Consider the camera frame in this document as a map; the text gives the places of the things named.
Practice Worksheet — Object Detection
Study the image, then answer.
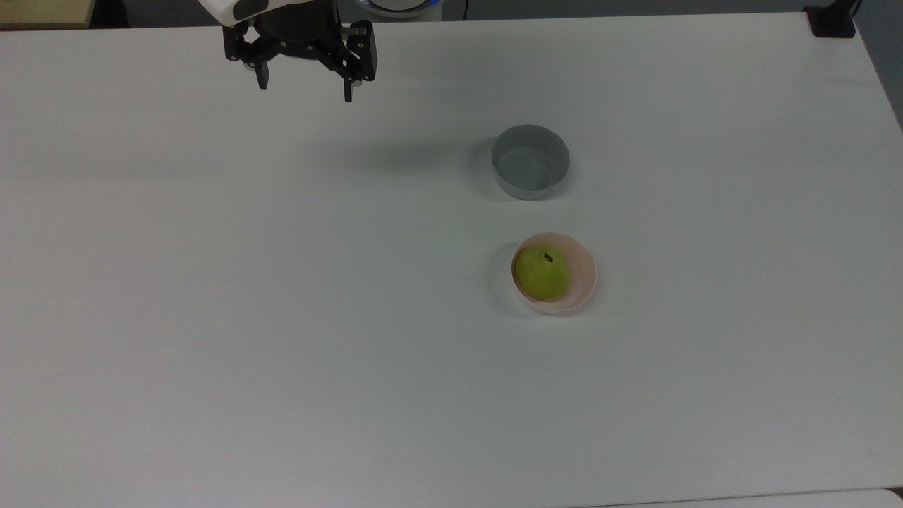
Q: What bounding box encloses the grey plastic bowl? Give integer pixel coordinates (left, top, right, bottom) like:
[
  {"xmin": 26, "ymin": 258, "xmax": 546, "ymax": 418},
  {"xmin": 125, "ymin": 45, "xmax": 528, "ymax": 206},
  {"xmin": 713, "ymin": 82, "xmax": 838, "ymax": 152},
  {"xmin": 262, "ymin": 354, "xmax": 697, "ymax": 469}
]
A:
[{"xmin": 491, "ymin": 124, "xmax": 571, "ymax": 201}]

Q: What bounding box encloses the robot base with blue ring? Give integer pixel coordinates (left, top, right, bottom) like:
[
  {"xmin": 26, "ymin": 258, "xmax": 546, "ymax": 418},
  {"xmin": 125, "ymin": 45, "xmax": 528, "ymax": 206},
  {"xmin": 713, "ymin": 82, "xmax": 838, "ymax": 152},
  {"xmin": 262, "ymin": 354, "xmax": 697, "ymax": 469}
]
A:
[{"xmin": 353, "ymin": 0, "xmax": 447, "ymax": 16}]

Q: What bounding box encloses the black table clamp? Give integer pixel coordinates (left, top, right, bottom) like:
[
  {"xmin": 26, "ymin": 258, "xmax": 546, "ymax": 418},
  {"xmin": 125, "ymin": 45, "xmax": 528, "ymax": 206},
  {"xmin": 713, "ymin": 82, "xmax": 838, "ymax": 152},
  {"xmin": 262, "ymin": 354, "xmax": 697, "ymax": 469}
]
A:
[{"xmin": 803, "ymin": 0, "xmax": 863, "ymax": 38}]

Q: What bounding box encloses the pink plastic bowl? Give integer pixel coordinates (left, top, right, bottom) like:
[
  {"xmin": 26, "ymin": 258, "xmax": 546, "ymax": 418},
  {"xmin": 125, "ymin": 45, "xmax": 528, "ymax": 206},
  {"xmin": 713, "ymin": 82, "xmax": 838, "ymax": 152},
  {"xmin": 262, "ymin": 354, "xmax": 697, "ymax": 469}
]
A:
[{"xmin": 511, "ymin": 232, "xmax": 598, "ymax": 315}]

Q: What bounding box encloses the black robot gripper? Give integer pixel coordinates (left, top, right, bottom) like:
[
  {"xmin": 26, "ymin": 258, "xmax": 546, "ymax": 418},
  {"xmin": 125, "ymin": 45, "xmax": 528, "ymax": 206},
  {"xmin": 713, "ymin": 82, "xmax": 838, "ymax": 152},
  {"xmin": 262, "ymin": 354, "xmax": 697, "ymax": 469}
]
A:
[{"xmin": 223, "ymin": 0, "xmax": 377, "ymax": 104}]

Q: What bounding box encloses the green pear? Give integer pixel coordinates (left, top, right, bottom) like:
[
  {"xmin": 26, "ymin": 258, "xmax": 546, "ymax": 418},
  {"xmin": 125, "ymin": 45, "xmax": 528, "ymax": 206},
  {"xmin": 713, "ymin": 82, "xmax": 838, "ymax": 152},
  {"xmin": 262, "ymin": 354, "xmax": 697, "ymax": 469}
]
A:
[{"xmin": 515, "ymin": 245, "xmax": 571, "ymax": 301}]

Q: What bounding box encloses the wooden furniture piece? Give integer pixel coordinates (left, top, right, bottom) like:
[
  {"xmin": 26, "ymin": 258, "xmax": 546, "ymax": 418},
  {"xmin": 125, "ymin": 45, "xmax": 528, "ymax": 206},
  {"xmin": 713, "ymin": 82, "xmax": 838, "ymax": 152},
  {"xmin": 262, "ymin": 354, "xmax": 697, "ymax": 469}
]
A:
[{"xmin": 0, "ymin": 0, "xmax": 97, "ymax": 30}]

